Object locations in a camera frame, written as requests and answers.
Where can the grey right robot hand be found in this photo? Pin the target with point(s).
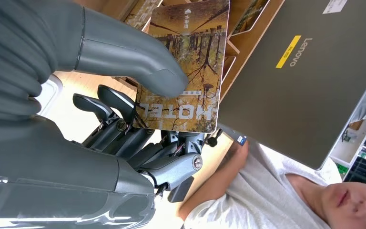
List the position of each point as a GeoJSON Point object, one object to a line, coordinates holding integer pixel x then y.
{"type": "Point", "coordinates": [60, 164]}

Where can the person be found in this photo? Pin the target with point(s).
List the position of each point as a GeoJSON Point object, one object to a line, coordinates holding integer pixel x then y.
{"type": "Point", "coordinates": [265, 196]}

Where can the wooden card organizer box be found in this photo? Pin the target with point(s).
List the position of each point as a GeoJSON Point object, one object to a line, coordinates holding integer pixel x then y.
{"type": "Point", "coordinates": [252, 41]}

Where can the grey Lenovo laptop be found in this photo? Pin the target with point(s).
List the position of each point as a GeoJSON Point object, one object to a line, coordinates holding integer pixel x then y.
{"type": "Point", "coordinates": [296, 88]}

